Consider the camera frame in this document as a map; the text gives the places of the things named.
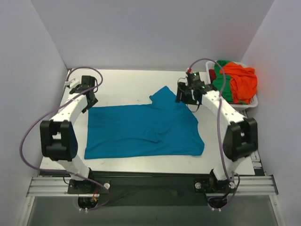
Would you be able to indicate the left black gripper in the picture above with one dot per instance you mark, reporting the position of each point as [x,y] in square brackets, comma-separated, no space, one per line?
[91,102]

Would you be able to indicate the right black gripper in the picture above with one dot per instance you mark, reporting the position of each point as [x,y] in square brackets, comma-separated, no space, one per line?
[182,94]

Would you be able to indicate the blue t shirt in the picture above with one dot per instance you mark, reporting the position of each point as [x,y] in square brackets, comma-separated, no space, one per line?
[163,127]

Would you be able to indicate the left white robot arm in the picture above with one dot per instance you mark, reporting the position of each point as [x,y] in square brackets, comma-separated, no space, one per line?
[57,135]

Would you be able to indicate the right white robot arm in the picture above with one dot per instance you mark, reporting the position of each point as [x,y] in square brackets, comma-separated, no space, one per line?
[237,134]

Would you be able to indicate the red t shirt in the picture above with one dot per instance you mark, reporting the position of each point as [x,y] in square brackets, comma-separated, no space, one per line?
[212,75]

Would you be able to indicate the white plastic laundry basket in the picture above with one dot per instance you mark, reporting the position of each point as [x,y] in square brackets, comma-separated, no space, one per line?
[253,102]

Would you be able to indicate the orange t shirt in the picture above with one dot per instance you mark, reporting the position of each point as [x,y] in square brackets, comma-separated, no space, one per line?
[243,82]

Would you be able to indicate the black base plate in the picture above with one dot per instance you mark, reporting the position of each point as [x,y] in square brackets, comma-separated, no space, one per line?
[151,189]

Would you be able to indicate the aluminium frame rail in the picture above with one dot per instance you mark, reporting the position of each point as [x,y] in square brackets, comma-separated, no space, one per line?
[47,187]

